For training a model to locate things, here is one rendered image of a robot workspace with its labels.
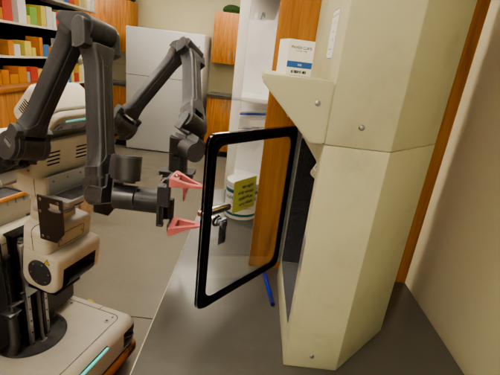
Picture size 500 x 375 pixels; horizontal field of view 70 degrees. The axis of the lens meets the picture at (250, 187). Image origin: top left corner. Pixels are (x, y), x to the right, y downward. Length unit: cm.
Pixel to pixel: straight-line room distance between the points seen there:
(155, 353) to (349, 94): 63
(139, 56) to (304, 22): 489
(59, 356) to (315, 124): 152
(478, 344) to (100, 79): 104
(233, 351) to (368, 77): 60
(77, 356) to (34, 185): 77
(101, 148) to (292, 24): 54
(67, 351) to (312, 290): 132
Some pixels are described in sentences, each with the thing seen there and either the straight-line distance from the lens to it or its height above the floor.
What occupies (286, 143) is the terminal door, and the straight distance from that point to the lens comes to 87.
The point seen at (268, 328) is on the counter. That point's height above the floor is 94.
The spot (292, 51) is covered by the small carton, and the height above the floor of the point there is 155.
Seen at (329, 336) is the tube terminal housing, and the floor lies 103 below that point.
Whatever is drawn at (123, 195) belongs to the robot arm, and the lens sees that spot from 85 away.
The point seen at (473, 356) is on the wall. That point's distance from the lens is 101.
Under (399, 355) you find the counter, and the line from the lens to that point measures 95.
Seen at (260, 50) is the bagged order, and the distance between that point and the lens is 198.
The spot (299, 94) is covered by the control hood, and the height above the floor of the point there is 149.
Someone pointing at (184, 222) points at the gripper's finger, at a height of 114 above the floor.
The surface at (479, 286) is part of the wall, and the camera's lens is 98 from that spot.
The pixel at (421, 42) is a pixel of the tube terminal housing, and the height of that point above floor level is 158.
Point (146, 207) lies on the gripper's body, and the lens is 83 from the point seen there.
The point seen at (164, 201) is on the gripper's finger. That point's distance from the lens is 81.
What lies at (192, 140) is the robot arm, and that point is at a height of 130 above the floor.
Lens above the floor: 153
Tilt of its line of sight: 20 degrees down
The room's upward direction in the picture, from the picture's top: 7 degrees clockwise
